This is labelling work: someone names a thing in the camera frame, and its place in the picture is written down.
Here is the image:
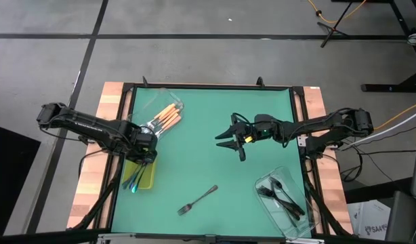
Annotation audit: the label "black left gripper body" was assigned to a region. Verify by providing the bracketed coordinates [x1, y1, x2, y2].
[128, 131, 159, 165]

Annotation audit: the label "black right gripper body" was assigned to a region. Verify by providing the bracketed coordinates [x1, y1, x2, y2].
[230, 113, 284, 163]

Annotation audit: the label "yellow plastic bin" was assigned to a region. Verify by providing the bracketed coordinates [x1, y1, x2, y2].
[121, 159, 157, 190]

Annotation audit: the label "green table mat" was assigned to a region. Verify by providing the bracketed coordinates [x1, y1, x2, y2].
[111, 87, 312, 238]

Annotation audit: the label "clear plastic container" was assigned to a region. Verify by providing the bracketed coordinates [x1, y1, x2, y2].
[253, 165, 321, 240]
[129, 87, 186, 138]

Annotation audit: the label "black tripod stand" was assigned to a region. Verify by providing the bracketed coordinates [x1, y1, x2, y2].
[316, 0, 354, 48]

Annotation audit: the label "black floor mat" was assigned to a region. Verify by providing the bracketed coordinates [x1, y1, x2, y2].
[0, 123, 42, 237]

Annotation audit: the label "white cardboard box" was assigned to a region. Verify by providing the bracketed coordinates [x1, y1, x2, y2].
[346, 199, 392, 242]

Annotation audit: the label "black chair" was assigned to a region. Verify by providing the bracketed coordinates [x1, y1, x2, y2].
[383, 111, 416, 244]

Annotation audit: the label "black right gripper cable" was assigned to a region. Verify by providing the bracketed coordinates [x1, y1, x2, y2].
[232, 112, 260, 127]

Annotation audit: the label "black metal table frame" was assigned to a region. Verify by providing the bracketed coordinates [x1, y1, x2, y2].
[66, 76, 354, 244]

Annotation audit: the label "black floor cables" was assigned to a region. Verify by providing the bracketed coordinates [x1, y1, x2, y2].
[338, 125, 416, 182]

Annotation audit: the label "black desk leg frame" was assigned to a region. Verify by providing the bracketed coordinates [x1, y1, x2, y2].
[329, 0, 416, 94]

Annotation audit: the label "black camera crossbar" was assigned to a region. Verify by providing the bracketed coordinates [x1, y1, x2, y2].
[0, 229, 416, 244]

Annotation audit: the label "white cable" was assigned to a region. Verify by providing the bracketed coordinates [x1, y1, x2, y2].
[339, 107, 416, 150]

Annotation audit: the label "orange extension cable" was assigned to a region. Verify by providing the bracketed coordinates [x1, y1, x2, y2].
[307, 0, 368, 24]
[373, 98, 416, 131]

